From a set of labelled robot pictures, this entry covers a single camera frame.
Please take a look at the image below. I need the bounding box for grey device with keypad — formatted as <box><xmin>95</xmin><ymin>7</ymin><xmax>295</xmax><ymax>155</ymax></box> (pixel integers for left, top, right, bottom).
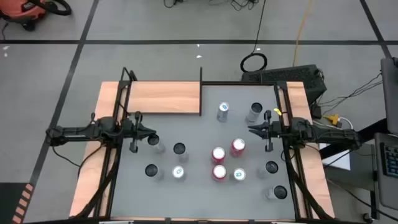
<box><xmin>374</xmin><ymin>132</ymin><xmax>398</xmax><ymax>212</ymax></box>

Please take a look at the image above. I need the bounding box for slim silver can black lid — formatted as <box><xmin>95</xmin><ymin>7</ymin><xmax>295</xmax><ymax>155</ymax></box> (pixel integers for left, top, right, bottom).
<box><xmin>244</xmin><ymin>101</ymin><xmax>264</xmax><ymax>125</ymax></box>
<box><xmin>264</xmin><ymin>185</ymin><xmax>288</xmax><ymax>200</ymax></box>
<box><xmin>256</xmin><ymin>160</ymin><xmax>279</xmax><ymax>180</ymax></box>
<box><xmin>173</xmin><ymin>142</ymin><xmax>190</xmax><ymax>164</ymax></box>
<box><xmin>144</xmin><ymin>164</ymin><xmax>165</xmax><ymax>182</ymax></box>
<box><xmin>147</xmin><ymin>133</ymin><xmax>167</xmax><ymax>155</ymax></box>

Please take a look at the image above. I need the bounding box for black orange hazard strip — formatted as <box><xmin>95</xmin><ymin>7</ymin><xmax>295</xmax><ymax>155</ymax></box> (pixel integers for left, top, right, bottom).
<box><xmin>0</xmin><ymin>182</ymin><xmax>35</xmax><ymax>224</ymax></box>

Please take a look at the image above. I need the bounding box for black metal stand bar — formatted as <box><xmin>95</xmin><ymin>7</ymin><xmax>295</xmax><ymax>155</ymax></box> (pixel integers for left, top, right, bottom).
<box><xmin>318</xmin><ymin>118</ymin><xmax>389</xmax><ymax>160</ymax></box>

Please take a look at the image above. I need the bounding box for white paper sheet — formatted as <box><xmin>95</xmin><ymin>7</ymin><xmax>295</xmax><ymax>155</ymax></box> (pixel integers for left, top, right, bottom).
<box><xmin>320</xmin><ymin>142</ymin><xmax>351</xmax><ymax>171</ymax></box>

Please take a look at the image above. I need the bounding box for black coiled floor cable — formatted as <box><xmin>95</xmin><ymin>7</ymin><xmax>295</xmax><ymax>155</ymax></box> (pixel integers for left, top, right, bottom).
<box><xmin>239</xmin><ymin>0</ymin><xmax>268</xmax><ymax>73</ymax></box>

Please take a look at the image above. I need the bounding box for slim silver blue can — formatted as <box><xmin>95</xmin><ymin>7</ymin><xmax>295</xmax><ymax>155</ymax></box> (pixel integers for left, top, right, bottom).
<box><xmin>229</xmin><ymin>167</ymin><xmax>247</xmax><ymax>184</ymax></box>
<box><xmin>216</xmin><ymin>101</ymin><xmax>230</xmax><ymax>123</ymax></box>
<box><xmin>172</xmin><ymin>165</ymin><xmax>187</xmax><ymax>182</ymax></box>

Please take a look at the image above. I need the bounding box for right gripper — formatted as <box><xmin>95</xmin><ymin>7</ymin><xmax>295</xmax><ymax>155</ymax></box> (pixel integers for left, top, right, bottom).
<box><xmin>248</xmin><ymin>110</ymin><xmax>292</xmax><ymax>152</ymax></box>

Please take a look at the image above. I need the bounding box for white cable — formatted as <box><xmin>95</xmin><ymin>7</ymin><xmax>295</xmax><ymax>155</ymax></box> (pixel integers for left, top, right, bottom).
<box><xmin>337</xmin><ymin>116</ymin><xmax>354</xmax><ymax>133</ymax></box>

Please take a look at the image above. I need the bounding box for grey monitor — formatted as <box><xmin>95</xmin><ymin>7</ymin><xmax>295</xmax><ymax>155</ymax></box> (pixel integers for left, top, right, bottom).
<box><xmin>381</xmin><ymin>57</ymin><xmax>398</xmax><ymax>135</ymax></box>

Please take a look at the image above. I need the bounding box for yellow power plug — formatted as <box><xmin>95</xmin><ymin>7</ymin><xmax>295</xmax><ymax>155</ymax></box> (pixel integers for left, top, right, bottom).
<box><xmin>323</xmin><ymin>113</ymin><xmax>340</xmax><ymax>124</ymax></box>

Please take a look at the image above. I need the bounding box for wooden shelf board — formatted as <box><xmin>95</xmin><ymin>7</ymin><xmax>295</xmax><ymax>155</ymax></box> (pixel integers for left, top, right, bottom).
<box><xmin>127</xmin><ymin>81</ymin><xmax>201</xmax><ymax>114</ymax></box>

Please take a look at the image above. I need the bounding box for orange shop vacuum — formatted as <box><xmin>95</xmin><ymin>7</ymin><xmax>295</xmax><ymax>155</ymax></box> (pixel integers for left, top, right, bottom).
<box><xmin>0</xmin><ymin>0</ymin><xmax>47</xmax><ymax>32</ymax></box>

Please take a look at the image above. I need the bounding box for yellow floor cable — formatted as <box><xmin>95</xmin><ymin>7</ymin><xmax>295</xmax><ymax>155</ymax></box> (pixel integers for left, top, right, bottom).
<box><xmin>292</xmin><ymin>0</ymin><xmax>314</xmax><ymax>68</ymax></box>

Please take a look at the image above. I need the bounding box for black vacuum hose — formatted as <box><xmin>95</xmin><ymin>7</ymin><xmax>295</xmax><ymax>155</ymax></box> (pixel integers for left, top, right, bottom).
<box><xmin>29</xmin><ymin>0</ymin><xmax>73</xmax><ymax>16</ymax></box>

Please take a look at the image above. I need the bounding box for grey table mat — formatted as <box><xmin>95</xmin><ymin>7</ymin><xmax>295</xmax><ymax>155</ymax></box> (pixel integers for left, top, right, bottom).
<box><xmin>110</xmin><ymin>84</ymin><xmax>296</xmax><ymax>220</ymax></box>

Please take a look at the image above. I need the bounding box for red Fanta strawberry can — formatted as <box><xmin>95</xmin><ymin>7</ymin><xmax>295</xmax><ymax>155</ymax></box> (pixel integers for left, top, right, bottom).
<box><xmin>211</xmin><ymin>164</ymin><xmax>228</xmax><ymax>182</ymax></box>
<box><xmin>211</xmin><ymin>146</ymin><xmax>226</xmax><ymax>165</ymax></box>
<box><xmin>229</xmin><ymin>138</ymin><xmax>246</xmax><ymax>158</ymax></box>

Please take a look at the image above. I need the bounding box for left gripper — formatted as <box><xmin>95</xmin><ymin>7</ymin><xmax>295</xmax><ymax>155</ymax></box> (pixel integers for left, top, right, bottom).
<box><xmin>121</xmin><ymin>111</ymin><xmax>157</xmax><ymax>154</ymax></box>

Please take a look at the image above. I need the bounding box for black aluminium table frame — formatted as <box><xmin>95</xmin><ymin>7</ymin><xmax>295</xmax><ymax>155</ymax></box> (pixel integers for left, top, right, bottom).
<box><xmin>70</xmin><ymin>80</ymin><xmax>335</xmax><ymax>224</ymax></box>

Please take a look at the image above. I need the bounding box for black metal shelf frame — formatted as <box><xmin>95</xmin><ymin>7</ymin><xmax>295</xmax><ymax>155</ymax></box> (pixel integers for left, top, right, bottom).
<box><xmin>120</xmin><ymin>66</ymin><xmax>203</xmax><ymax>117</ymax></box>

